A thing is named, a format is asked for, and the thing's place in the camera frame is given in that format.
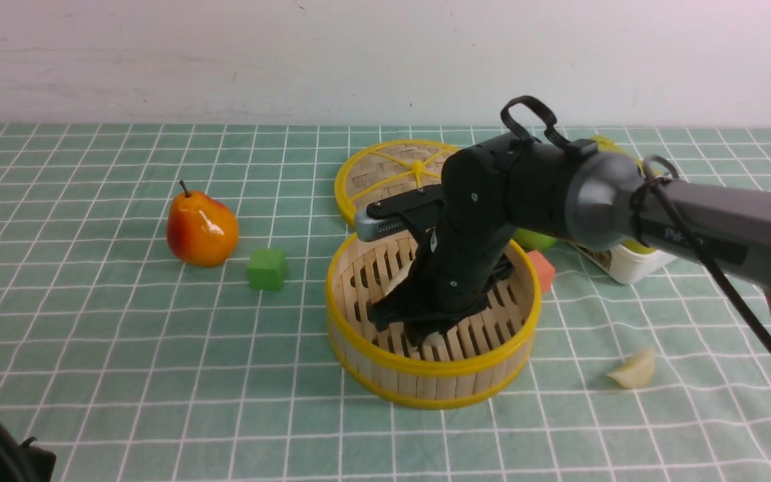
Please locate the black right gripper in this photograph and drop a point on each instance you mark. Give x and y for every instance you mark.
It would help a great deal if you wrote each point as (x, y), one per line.
(447, 281)

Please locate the white dumpling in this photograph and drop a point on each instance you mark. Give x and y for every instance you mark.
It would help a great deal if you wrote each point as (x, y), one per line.
(398, 278)
(635, 372)

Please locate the green apple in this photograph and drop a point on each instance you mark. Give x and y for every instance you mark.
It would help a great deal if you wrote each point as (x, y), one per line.
(533, 241)

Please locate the green cube block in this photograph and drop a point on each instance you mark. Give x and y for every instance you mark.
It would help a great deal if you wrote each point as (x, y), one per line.
(267, 270)

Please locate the green checkered tablecloth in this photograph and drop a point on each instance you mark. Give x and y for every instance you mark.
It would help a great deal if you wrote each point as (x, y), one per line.
(131, 365)

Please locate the bamboo steamer tray yellow rim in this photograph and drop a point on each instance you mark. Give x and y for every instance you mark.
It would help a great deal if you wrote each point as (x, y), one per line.
(476, 360)

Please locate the green lidded white box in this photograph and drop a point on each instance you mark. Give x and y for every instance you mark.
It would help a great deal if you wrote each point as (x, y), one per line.
(626, 263)

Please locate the orange cube block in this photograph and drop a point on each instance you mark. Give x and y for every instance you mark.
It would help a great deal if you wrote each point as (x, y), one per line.
(544, 270)

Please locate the pale green dumpling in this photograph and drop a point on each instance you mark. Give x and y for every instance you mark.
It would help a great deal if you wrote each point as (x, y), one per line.
(434, 339)

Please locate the orange red pear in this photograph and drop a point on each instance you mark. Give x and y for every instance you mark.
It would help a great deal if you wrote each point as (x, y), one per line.
(200, 231)

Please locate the woven bamboo steamer lid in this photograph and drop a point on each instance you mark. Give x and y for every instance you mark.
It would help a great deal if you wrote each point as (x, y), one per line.
(386, 169)

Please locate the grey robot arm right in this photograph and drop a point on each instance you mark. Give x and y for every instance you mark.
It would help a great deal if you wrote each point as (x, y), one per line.
(587, 197)

